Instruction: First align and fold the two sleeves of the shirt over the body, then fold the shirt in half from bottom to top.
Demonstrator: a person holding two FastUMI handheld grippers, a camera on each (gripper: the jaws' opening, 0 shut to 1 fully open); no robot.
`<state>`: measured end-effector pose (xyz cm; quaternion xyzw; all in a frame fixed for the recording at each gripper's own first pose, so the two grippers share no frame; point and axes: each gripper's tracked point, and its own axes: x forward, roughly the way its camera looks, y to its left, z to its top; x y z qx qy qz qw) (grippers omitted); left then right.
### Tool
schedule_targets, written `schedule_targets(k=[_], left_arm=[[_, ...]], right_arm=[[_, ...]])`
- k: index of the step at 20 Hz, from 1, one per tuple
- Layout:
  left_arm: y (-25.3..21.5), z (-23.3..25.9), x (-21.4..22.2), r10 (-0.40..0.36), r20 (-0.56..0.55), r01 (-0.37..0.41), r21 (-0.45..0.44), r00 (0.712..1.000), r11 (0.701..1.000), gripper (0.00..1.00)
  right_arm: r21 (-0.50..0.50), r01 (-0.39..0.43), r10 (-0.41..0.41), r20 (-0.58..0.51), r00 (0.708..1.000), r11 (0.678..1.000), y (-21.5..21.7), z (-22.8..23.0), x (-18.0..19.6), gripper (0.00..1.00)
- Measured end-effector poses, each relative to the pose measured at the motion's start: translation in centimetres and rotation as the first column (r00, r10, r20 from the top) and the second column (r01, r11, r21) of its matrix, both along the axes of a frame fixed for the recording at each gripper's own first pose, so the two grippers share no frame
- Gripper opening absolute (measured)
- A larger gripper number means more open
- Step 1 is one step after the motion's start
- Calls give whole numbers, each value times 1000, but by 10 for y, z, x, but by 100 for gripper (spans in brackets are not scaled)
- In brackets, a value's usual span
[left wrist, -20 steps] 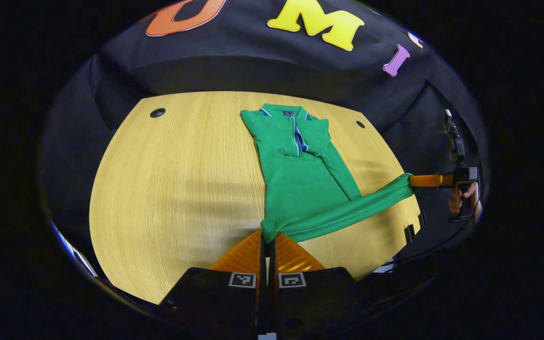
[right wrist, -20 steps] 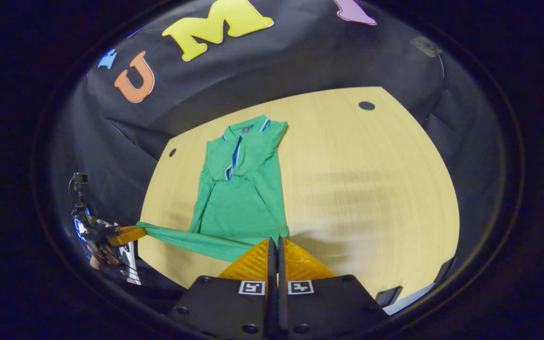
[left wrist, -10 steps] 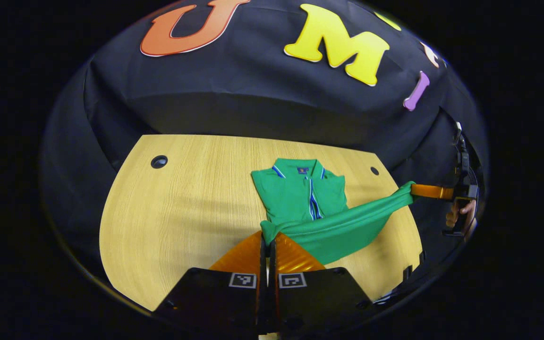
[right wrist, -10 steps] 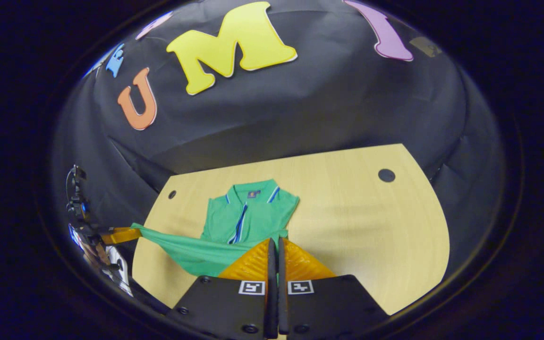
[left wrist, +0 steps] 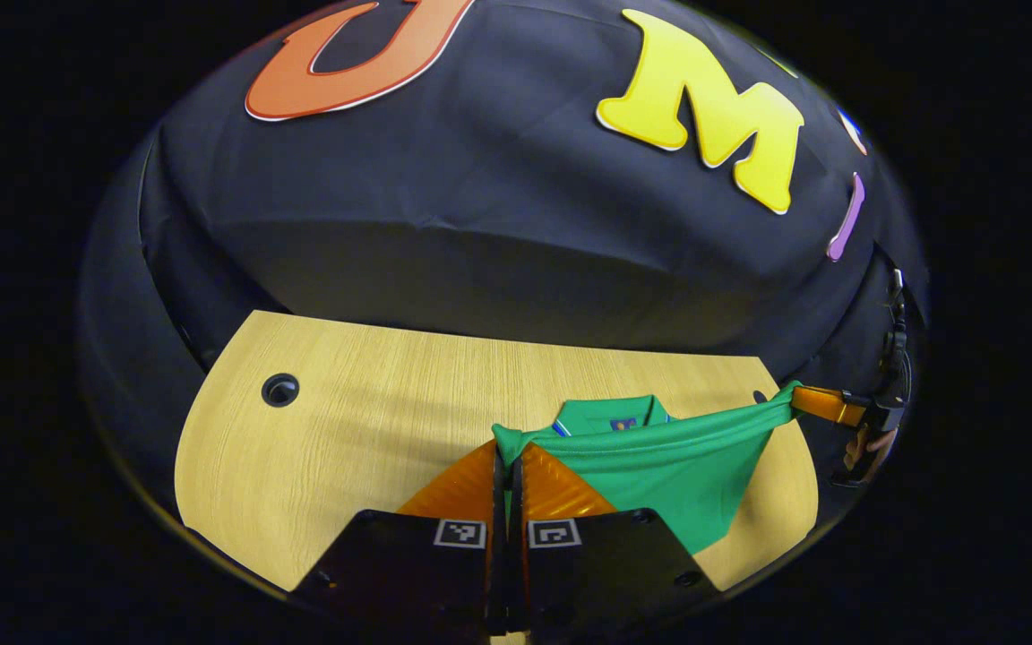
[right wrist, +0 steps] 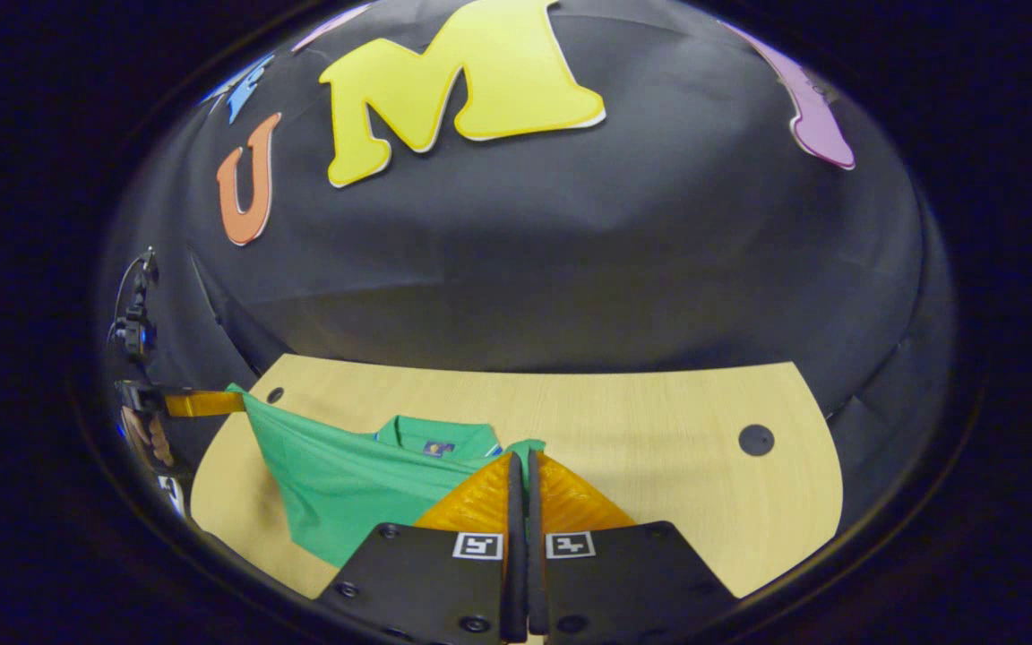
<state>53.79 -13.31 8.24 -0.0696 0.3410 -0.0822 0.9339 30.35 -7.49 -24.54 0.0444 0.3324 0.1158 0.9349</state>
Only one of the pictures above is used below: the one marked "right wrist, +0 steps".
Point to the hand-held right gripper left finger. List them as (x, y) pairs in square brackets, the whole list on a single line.
[(512, 537)]

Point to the black backdrop cloth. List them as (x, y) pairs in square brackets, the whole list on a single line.
[(614, 251)]

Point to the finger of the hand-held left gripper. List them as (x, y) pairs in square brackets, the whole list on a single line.
[(202, 404)]

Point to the green T-shirt with striped collar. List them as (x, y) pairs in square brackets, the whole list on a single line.
[(346, 484)]

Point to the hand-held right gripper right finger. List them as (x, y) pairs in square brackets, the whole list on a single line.
[(536, 555)]

